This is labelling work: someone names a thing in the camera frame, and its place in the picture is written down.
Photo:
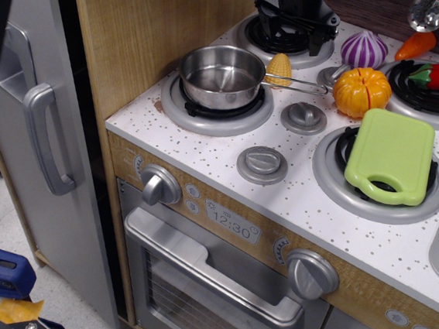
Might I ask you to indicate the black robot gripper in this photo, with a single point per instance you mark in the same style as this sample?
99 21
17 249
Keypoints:
313 17

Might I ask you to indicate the yellow toy corn cob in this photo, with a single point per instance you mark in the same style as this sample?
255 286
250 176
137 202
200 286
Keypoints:
279 70

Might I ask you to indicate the back left stove burner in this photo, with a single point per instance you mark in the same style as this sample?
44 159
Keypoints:
250 35

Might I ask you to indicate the front left stove burner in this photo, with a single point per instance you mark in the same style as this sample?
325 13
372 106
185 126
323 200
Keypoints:
217 123

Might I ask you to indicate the back right stove burner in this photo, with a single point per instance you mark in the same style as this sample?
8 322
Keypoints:
407 98

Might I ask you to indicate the grey stovetop knob back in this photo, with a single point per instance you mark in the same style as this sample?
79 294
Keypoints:
330 75

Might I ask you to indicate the grey stovetop knob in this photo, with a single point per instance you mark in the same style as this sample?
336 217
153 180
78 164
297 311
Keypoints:
330 75
303 118
262 165

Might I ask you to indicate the purple white toy onion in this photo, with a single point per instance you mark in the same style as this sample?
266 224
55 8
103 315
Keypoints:
364 49

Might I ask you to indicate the small steel saucepan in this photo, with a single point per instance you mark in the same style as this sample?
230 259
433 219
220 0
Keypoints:
224 77

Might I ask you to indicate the orange toy pumpkin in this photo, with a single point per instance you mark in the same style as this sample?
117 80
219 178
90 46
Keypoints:
358 90

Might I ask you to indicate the grey stovetop knob middle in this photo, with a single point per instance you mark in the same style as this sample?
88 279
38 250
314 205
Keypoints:
303 118

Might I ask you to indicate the orange toy carrot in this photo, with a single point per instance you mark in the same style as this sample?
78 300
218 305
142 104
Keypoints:
416 45

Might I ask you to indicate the grey stovetop knob front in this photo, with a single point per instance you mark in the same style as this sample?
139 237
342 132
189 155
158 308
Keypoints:
262 165

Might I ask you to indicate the clear faucet knob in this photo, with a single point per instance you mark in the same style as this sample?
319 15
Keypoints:
423 15

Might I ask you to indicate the green toy cutting board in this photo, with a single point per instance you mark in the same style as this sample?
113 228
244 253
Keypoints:
391 158

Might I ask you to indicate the oven clock display panel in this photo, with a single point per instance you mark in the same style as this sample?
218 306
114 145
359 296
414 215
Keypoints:
233 222

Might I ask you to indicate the left oven dial knob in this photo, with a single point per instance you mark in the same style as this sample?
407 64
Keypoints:
159 186

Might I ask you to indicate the oven dial knob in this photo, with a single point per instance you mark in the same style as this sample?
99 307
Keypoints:
159 186
310 275

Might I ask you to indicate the right oven dial knob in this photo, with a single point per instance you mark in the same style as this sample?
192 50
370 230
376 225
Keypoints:
310 275

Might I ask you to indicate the grey toy fridge door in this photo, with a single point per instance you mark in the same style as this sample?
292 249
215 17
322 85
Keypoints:
64 231

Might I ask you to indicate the grey oven door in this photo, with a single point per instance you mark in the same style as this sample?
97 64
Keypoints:
184 277

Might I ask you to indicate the yellow tape piece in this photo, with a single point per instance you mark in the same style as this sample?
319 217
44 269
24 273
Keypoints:
17 311

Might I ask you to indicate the grey fridge door handle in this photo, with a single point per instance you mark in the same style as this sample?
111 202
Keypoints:
34 106

